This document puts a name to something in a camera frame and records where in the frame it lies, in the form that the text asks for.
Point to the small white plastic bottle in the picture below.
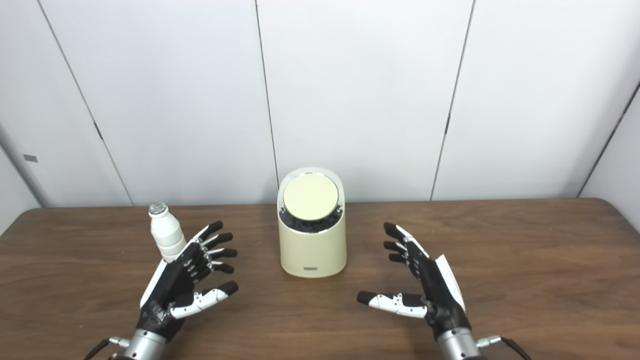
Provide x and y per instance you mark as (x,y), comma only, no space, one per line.
(166,235)

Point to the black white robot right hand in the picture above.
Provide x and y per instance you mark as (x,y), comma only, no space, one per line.
(440,295)

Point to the round cream bin lid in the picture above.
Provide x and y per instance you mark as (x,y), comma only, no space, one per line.
(310,196)

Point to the cream-colored bin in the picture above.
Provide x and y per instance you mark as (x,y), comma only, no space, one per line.
(312,252)

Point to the small grey wall tag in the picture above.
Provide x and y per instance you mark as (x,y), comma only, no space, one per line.
(30,158)

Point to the black silver robot left arm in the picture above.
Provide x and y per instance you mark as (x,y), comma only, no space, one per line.
(145,346)

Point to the black white robot left hand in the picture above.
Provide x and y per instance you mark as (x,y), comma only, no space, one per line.
(172,285)

